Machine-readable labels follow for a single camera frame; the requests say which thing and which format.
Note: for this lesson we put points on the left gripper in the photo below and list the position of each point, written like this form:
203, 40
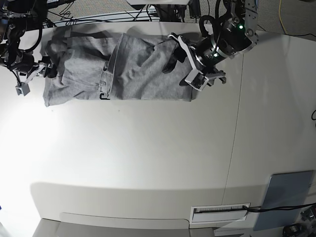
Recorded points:
202, 56

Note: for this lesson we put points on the black device bottom right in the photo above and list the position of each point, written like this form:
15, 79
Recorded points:
293, 230

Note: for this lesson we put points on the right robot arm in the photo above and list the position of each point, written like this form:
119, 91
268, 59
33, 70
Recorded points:
16, 18

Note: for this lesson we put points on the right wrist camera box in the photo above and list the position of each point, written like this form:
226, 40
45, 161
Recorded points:
22, 89

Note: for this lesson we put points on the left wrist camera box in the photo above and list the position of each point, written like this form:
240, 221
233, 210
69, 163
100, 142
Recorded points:
196, 80

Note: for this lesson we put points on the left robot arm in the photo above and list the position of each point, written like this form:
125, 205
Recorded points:
232, 30

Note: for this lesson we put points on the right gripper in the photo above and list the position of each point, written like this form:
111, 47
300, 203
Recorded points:
42, 67

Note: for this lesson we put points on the grey T-shirt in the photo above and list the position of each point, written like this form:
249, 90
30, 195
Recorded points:
101, 66

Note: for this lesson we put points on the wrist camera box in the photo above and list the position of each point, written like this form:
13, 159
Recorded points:
196, 80
22, 89

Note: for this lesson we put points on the blue-grey flat panel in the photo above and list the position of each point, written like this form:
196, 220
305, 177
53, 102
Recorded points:
284, 189

